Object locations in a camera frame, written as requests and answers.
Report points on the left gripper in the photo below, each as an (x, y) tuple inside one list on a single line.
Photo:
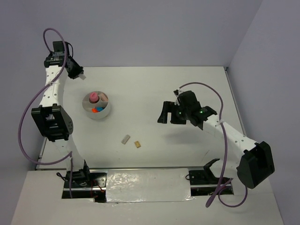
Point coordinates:
[(78, 70)]

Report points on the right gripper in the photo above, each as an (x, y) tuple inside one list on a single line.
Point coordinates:
[(170, 107)]

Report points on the pink eraser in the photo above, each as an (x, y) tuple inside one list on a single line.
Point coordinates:
[(103, 97)]

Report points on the small yellow sharpener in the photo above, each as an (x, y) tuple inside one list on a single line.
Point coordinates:
[(137, 144)]

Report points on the blue tip black highlighter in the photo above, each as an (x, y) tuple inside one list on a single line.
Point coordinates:
[(100, 109)]

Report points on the beige eraser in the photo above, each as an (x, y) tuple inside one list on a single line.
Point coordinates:
[(125, 139)]

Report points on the clear tape roll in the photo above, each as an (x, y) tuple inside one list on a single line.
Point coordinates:
[(83, 77)]

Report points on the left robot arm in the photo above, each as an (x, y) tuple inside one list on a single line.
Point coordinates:
[(51, 118)]

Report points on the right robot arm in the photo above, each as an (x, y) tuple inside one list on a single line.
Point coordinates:
[(255, 159)]

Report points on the white round divided container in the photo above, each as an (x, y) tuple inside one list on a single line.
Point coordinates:
[(98, 110)]

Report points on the silver foil mat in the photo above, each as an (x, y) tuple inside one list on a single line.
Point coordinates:
[(147, 185)]

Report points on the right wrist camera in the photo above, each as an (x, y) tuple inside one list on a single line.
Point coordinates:
[(179, 94)]

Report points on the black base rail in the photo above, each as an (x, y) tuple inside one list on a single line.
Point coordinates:
[(202, 183)]

